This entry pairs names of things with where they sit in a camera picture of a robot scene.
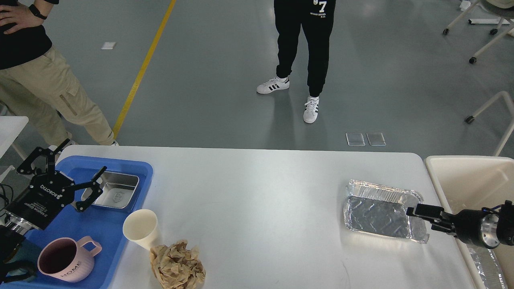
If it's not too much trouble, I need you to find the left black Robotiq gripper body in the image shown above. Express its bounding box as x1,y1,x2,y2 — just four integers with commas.
5,171,75,232

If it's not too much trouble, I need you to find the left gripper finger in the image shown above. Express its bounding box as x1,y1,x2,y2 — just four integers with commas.
16,138,71,175
62,166,108,213

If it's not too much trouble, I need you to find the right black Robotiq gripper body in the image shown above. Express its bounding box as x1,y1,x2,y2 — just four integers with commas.
452,209,501,249

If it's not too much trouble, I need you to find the square metal tin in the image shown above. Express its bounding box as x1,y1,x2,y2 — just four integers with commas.
92,171,139,210

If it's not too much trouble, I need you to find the cream paper cup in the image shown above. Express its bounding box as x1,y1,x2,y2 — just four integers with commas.
122,209,162,250

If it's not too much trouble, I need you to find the aluminium foil tray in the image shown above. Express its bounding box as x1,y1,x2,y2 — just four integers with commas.
343,179,430,244

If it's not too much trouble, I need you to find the pink HOME mug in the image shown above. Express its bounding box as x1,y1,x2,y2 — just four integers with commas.
37,236,102,283

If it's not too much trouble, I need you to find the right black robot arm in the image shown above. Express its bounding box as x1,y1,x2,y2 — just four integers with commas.
406,200,514,249

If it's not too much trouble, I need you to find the foil tray inside bin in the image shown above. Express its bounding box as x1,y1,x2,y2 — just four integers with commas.
467,244,508,289

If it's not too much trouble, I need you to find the beige plastic bin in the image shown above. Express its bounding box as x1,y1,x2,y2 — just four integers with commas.
424,156,514,289

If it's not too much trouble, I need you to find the blue plastic tray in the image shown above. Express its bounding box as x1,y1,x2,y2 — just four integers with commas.
1,156,153,289

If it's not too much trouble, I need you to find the white side table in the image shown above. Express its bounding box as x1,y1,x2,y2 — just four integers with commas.
0,116,28,160

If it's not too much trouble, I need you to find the teal mug in tray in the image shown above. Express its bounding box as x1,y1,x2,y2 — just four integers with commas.
7,238,42,279

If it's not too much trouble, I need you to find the person in khaki trousers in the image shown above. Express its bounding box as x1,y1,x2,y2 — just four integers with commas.
0,0,118,146

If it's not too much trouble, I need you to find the right floor plate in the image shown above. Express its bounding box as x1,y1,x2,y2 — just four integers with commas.
366,132,387,146

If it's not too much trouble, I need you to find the floor plate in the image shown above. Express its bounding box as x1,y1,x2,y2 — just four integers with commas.
366,132,387,146
345,133,366,147

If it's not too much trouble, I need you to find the chair base with castors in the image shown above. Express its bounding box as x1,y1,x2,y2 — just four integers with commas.
443,0,514,65
464,90,514,156

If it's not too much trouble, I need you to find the left floor plate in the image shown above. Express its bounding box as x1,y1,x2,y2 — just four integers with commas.
345,133,366,147

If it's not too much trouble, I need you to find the crumpled brown paper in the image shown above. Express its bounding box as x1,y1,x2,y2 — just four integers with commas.
149,240,206,289

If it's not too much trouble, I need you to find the person in black joggers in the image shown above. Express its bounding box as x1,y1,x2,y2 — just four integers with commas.
257,0,337,124

